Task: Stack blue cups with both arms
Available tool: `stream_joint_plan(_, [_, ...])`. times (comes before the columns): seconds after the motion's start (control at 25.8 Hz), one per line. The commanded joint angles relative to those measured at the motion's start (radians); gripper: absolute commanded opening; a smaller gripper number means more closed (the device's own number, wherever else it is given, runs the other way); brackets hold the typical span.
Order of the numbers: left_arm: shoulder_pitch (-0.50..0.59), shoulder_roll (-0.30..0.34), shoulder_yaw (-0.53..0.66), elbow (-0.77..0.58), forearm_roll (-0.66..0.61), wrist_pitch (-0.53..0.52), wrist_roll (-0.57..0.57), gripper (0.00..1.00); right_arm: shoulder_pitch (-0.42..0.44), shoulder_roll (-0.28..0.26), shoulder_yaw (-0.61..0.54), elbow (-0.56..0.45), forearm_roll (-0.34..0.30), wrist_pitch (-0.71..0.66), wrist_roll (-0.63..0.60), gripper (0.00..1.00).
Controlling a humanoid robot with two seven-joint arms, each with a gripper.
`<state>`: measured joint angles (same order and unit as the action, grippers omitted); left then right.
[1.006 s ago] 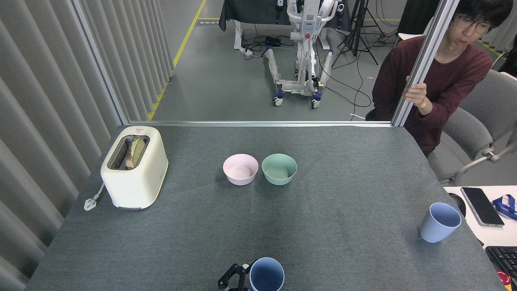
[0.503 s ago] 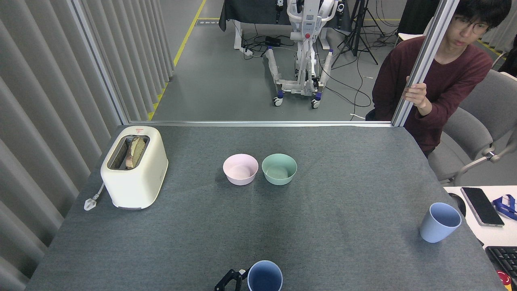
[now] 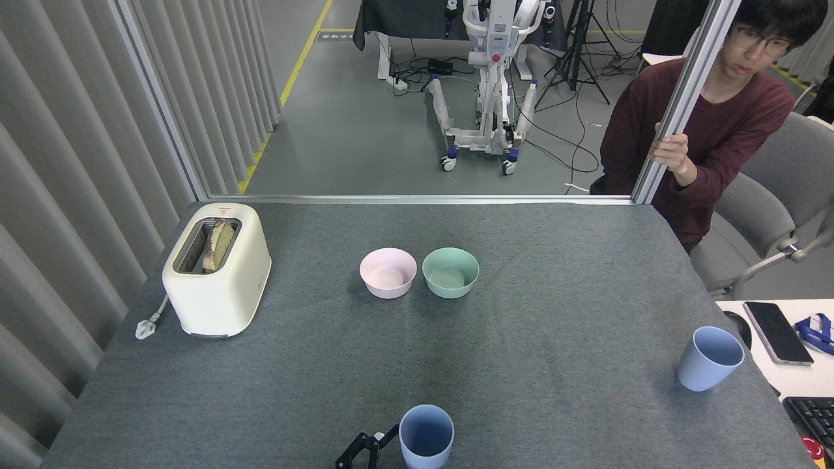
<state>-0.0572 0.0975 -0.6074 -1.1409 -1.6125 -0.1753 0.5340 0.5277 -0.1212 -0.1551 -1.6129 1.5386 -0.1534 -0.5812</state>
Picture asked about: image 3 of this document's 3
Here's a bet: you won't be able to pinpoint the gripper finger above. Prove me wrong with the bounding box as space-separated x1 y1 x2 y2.
334 423 400 469

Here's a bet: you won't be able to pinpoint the blue plastic cup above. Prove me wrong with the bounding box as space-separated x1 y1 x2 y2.
398 405 455 469
676 326 745 393

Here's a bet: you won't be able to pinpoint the person's left hand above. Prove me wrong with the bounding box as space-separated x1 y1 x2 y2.
648 122 690 173

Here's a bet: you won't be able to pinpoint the pink bowl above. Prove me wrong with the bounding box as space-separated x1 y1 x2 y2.
359 248 418 300

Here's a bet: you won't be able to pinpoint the green bowl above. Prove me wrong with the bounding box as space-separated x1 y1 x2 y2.
422 247 480 300

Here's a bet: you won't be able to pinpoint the cream toaster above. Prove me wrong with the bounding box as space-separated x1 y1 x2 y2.
162 203 272 339

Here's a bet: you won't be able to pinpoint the white toaster power plug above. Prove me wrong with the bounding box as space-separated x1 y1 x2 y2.
135 294 170 341

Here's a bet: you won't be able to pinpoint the bread slice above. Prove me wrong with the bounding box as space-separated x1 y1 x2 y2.
201 220 236 273

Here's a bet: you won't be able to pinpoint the black computer mouse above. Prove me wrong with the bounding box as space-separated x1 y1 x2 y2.
723 311 753 352

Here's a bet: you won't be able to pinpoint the black smartphone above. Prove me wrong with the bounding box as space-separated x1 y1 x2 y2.
743 301 815 367

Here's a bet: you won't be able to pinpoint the table with black cloth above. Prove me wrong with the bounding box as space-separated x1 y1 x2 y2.
352 0 568 53

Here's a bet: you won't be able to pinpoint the white stand on wheels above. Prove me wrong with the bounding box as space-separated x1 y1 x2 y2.
425 0 561 177

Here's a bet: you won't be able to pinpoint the white side table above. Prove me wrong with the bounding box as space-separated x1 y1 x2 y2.
715 299 834 469

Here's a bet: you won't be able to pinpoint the red round object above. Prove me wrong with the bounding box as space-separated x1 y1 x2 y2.
800 435 827 464

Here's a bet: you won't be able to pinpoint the grey chair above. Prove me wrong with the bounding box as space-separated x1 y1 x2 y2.
689 112 834 300

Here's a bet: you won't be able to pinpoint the black keyboard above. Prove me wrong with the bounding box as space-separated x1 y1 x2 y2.
783 396 834 457

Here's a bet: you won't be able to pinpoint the black tripod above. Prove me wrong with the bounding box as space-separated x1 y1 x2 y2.
534 0 623 108

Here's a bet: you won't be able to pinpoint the person's glasses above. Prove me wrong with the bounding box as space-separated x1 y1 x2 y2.
735 25 792 57

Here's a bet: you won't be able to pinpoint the seated person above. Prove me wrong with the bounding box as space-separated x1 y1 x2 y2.
807 75 834 124

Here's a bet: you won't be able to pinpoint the silver table rail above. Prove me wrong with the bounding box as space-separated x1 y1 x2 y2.
208 194 636 206

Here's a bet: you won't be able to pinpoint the blue lanyard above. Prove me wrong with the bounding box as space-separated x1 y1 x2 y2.
795 313 834 356

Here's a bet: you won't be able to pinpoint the silver post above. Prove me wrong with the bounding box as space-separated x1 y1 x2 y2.
631 0 743 206

